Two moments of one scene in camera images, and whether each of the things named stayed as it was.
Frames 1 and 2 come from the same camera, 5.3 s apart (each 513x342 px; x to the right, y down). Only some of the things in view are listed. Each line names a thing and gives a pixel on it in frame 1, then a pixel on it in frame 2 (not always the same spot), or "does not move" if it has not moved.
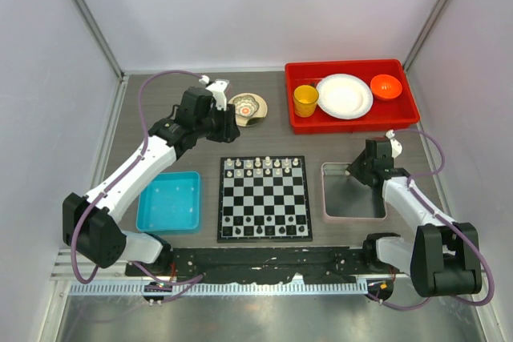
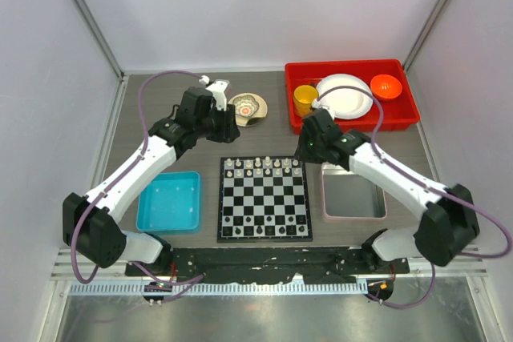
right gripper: (354, 168) → (302, 154)
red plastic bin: (384, 115) does not move
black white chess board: (263, 199) does not move
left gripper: (228, 131) does not move
